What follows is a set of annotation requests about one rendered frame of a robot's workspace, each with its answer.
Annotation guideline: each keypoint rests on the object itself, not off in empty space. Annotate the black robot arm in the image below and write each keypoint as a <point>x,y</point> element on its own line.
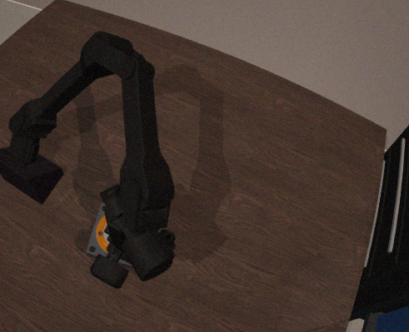
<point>145,178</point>

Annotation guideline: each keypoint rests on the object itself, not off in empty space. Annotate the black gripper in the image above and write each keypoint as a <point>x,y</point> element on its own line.
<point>106,268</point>

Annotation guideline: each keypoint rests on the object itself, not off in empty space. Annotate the orange round plate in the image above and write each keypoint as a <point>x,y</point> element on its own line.
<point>102,240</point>

